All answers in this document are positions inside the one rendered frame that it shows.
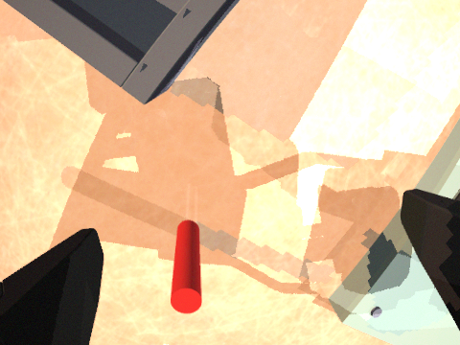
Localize red peg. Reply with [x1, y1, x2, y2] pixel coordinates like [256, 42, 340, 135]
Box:
[172, 219, 202, 313]

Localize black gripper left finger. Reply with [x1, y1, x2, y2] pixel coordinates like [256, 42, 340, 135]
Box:
[0, 227, 104, 345]

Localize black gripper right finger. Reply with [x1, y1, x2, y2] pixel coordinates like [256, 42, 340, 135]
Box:
[400, 189, 460, 331]

